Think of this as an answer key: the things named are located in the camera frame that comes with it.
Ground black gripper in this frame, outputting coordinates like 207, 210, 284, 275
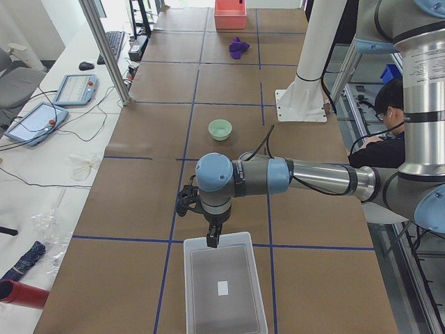
176, 175, 223, 248

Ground purple cloth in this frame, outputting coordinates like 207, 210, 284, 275
229, 36, 250, 60

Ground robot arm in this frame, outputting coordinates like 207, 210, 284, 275
176, 1, 444, 248

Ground clear plastic storage box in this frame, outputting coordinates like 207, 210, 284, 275
184, 232, 268, 333

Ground black power box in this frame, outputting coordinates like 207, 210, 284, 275
128, 35, 148, 62

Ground light green bowl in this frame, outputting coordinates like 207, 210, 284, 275
208, 119, 232, 141

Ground crumpled clear plastic bag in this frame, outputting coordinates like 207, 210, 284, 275
31, 209, 74, 276

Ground seated person in black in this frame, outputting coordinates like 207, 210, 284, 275
348, 77, 405, 168

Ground far teach pendant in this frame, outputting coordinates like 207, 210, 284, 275
53, 74, 98, 107

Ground teach pendant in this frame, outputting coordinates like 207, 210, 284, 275
53, 74, 98, 107
4, 102, 68, 146

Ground near teach pendant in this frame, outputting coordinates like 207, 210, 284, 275
4, 102, 68, 146

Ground red cylinder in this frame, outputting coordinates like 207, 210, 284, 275
1, 280, 49, 310

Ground black computer mouse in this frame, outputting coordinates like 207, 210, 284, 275
79, 61, 95, 71

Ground black keyboard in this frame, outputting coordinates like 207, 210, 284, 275
105, 31, 125, 62

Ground red plastic bin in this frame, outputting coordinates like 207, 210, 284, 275
213, 0, 247, 29

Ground blue storage bin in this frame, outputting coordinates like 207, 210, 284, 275
380, 64, 402, 84

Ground grey office chair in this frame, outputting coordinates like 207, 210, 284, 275
1, 49, 46, 132

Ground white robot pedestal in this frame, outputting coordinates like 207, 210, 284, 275
275, 0, 347, 122

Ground aluminium frame post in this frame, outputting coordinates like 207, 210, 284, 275
79, 0, 131, 106

